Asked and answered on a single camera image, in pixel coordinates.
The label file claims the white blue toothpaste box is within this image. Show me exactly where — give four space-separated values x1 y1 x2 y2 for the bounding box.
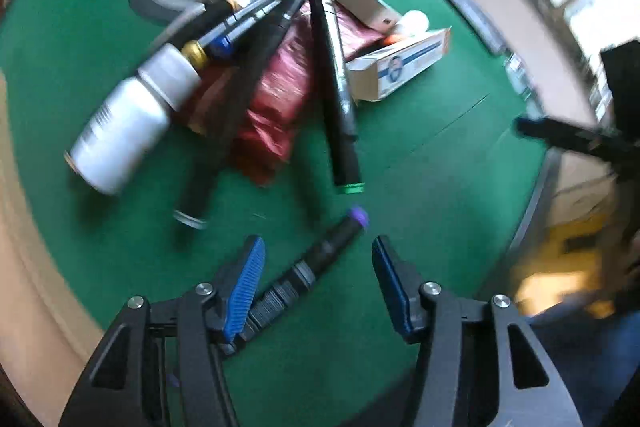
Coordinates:
345 27 453 102

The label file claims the silver metal tray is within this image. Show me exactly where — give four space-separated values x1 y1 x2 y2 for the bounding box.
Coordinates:
431 0 501 54

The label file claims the black marker purple cap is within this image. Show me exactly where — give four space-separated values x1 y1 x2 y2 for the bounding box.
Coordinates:
235 207 371 355

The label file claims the red foil packet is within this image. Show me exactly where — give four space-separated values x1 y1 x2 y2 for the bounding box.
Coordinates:
182 0 388 188

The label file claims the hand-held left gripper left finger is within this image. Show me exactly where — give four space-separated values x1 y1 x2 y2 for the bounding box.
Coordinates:
59 234 268 427

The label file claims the person's leg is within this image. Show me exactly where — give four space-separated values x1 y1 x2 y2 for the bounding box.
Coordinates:
525 292 640 427

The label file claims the black marker blue cap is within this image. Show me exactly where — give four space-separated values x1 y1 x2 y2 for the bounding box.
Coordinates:
207 0 313 60

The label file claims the black marker green cap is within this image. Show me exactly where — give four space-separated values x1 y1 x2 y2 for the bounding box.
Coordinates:
306 0 367 196

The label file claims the black marker pale cap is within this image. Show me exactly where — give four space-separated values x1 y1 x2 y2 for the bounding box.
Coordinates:
172 0 308 230

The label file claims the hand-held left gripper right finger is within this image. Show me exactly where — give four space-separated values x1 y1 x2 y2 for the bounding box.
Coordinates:
371 234 586 427

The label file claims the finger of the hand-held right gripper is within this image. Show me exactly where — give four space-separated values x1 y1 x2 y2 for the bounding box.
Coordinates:
515 117 608 152

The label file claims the small white bottle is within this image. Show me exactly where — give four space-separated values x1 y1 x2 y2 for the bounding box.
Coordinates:
387 9 431 46

